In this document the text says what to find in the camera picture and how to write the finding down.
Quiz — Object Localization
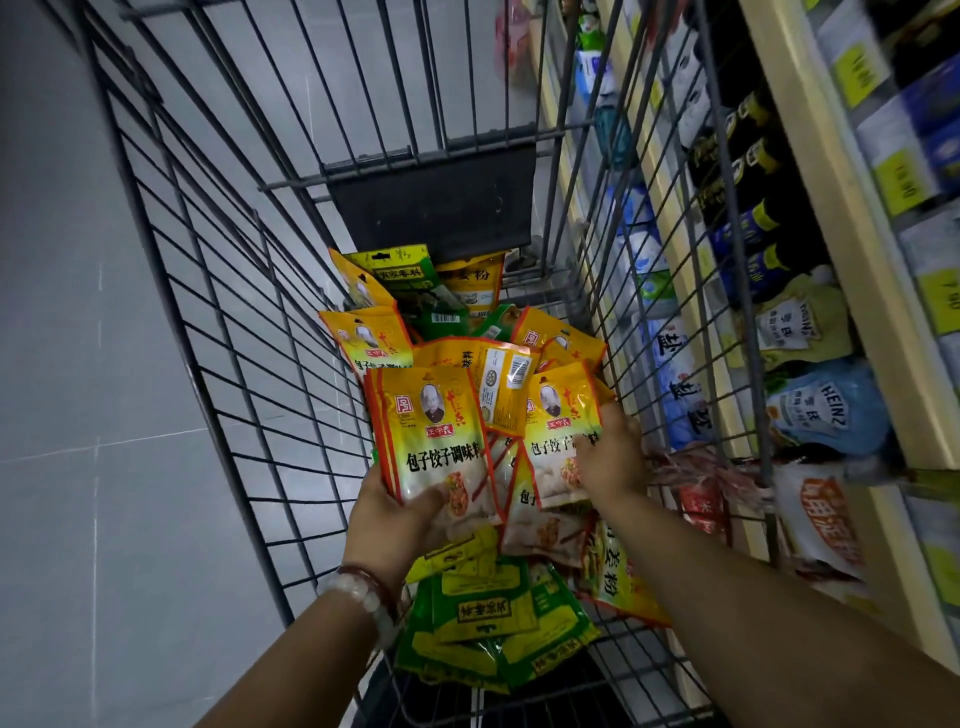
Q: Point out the pile of seasoning packets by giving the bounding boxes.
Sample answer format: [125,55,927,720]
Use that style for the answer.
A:
[318,244,674,695]

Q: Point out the person's right hand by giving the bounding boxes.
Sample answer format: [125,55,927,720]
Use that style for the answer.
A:
[573,402,651,515]

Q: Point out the dark red bracelet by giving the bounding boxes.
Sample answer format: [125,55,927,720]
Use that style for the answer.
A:
[342,562,404,611]

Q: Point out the wooden store shelving with goods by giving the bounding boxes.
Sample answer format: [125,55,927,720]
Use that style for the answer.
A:
[525,0,960,677]

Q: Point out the row of small dark bottles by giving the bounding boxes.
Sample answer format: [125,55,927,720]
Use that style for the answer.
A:
[682,30,830,302]

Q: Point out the row of blue packets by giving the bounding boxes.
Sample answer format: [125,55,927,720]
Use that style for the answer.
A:
[570,0,722,452]

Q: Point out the grey wire shopping cart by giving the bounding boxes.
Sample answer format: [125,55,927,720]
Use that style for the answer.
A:
[37,0,902,728]

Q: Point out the person's left hand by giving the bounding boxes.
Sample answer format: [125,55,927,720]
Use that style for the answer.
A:
[342,468,449,605]

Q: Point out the rows of assorted seasoning packets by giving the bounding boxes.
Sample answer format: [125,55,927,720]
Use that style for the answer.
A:
[675,450,960,617]

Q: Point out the person's right forearm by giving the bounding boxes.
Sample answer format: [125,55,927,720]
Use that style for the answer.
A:
[600,495,960,728]

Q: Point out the row of yellow price tags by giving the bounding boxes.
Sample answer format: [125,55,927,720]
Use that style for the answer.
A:
[817,0,960,339]

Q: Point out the pale green pouch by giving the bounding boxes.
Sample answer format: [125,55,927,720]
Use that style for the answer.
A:
[750,270,857,374]

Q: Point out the black plastic cart flap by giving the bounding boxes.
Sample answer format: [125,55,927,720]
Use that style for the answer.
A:
[327,142,539,269]

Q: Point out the blue white pouch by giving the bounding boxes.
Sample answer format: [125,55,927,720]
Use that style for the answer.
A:
[765,360,896,459]

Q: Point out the person's left forearm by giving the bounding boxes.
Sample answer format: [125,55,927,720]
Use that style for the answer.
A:
[195,592,395,728]

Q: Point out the white bead bracelet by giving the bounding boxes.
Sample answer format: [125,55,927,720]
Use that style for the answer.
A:
[319,570,399,650]

